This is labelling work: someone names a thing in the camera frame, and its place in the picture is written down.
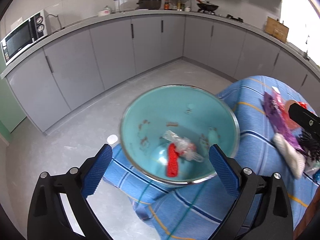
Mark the wooden cutting board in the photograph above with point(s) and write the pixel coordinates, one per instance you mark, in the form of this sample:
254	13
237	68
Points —
276	29

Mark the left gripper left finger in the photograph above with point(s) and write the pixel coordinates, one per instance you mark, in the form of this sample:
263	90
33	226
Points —
47	218

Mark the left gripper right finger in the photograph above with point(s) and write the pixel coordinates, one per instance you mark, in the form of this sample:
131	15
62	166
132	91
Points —
261	209

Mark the grey kitchen cabinets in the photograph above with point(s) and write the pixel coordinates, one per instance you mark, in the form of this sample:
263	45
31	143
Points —
71	67

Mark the black cooking pot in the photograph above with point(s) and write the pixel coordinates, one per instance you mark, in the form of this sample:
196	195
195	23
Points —
149	4

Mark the white microwave oven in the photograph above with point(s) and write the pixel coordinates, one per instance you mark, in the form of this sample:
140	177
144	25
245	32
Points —
25	35

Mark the clear plastic wrapper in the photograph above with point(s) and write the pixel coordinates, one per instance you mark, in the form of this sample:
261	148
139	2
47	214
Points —
183	146

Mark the black mesh scrubber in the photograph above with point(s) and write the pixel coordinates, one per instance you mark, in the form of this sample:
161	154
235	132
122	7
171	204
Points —
309	145

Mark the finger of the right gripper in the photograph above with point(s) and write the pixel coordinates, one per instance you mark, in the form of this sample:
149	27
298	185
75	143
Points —
305	118

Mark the pink plastic wrapper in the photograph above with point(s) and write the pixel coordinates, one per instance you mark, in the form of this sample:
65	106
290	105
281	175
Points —
284	109

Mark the glass jar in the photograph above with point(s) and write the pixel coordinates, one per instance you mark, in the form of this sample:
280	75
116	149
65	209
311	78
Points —
117	6

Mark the white tissue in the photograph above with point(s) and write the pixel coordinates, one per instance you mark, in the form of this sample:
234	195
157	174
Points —
295	160

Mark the purple snack wrapper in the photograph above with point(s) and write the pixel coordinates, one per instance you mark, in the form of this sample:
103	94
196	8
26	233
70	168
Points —
278	122

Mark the blue plaid tablecloth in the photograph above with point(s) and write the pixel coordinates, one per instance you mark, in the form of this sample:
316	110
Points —
195	211

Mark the black wok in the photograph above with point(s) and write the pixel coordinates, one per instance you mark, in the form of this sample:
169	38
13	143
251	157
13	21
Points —
206	6

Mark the red mesh trash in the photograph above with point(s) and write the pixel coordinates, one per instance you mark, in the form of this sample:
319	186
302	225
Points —
172	165

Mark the white floor object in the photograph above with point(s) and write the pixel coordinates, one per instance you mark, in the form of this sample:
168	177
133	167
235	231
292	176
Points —
112	139

